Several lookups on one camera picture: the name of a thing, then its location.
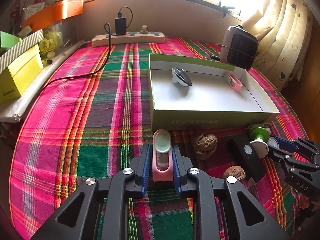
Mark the pink clip holder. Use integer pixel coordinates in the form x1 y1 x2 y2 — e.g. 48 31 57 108
152 129 173 182
223 73 242 92

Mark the green white suction holder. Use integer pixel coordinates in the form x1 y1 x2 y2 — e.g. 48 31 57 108
249 127 271 159

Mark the brown walnut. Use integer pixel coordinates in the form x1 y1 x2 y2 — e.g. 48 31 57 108
222 165 246 182
193 133 218 160

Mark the black rectangular device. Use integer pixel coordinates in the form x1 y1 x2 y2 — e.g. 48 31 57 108
227 134 266 184

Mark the black white round gadget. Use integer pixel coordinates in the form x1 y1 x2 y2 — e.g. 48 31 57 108
171 67 192 87

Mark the green white cardboard box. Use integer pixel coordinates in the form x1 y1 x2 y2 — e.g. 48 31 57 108
149 54 279 131

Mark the grey portable heater fan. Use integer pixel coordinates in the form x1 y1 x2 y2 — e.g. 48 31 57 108
220 25 259 70

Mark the cream heart-pattern curtain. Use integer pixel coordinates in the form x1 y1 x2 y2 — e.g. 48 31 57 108
242 0 313 90

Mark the white power strip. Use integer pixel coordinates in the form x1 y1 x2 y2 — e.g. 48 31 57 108
91 32 165 47

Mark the black charger plug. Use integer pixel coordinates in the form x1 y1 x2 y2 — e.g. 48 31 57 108
115 17 127 36

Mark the yellow green box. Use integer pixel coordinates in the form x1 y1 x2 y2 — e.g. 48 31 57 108
0 44 43 103

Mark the yellow green toy figure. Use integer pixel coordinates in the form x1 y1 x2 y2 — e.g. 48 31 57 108
39 30 63 59

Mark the striped white box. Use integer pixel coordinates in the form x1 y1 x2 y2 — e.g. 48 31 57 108
0 29 44 73

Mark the orange shelf tray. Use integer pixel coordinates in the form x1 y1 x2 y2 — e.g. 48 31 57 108
21 0 84 31

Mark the green folded box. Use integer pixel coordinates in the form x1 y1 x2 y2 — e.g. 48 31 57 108
0 31 22 56

